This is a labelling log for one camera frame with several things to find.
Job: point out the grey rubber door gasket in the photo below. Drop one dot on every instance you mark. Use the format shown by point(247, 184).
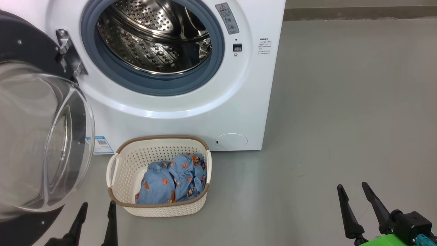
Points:
point(146, 83)

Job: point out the metal door hinge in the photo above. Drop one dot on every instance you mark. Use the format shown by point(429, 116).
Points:
point(70, 54)

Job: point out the black door latch socket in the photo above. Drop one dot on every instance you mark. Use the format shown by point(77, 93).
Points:
point(237, 47)

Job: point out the black-rimmed glass washer door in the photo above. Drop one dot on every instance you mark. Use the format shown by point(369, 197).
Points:
point(34, 136)

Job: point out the white front-load washing machine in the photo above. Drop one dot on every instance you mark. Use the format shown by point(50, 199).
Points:
point(170, 126)

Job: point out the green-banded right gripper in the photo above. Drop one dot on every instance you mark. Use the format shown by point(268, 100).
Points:
point(385, 242)

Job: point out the blue energy label sticker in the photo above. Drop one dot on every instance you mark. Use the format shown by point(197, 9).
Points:
point(100, 145)

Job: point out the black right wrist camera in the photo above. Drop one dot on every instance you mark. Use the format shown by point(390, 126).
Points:
point(411, 223)

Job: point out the round white filter cover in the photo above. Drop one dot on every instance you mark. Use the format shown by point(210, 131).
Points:
point(231, 141)

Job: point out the grey warning sticker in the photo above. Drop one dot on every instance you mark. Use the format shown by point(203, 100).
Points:
point(227, 18)

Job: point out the cream perforated laundry basket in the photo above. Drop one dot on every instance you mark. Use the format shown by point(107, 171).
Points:
point(126, 164)

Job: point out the stainless steel washer drum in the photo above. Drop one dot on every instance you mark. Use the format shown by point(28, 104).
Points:
point(153, 37)

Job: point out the printed text label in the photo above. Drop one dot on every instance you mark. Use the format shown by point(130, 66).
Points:
point(265, 46)

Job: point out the blue cartoon print garment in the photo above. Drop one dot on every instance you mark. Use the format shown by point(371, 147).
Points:
point(155, 186)
point(191, 174)

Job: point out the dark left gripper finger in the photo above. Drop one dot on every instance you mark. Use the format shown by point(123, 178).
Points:
point(112, 229)
point(76, 229)

